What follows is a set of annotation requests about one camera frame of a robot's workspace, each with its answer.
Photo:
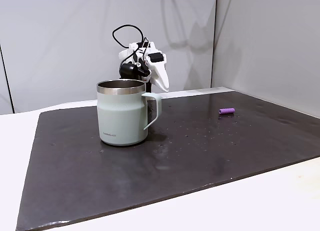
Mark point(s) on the pale green steel mug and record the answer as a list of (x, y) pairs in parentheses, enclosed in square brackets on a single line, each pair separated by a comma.
[(120, 116)]

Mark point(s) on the black rubber mat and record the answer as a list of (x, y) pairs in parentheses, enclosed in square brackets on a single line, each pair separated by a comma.
[(175, 166)]

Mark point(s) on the black oval camera box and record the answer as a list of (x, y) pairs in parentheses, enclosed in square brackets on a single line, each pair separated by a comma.
[(127, 71)]

